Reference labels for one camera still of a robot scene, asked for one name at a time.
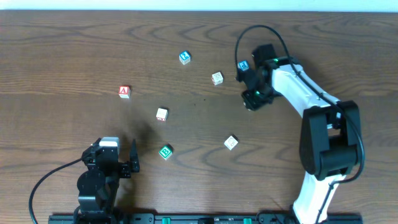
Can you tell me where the red letter A block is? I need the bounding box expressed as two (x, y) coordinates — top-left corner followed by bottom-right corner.
(118, 86), (131, 99)

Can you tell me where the blue number 2 block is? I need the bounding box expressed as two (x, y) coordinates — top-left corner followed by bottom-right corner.
(178, 50), (191, 65)

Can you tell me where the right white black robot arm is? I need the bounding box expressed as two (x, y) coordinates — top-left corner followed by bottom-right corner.
(236, 44), (363, 223)

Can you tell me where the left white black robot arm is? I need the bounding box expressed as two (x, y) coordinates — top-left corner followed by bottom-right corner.
(73, 137), (140, 224)

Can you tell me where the blue letter P block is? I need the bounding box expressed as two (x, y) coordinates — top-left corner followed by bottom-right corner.
(238, 60), (250, 72)

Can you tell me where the green letter B block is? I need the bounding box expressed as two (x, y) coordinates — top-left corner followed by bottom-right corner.
(159, 144), (173, 160)

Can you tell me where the wooden block red X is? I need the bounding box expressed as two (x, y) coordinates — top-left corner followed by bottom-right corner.
(211, 72), (223, 85)

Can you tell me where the plain wooden block red side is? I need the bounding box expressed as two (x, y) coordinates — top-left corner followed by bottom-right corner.
(156, 108), (169, 121)

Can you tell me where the white wooden letter Q block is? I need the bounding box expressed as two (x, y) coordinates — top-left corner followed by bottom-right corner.
(224, 135), (239, 151)

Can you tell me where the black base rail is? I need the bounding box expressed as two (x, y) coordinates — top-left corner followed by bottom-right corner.
(48, 212), (364, 224)

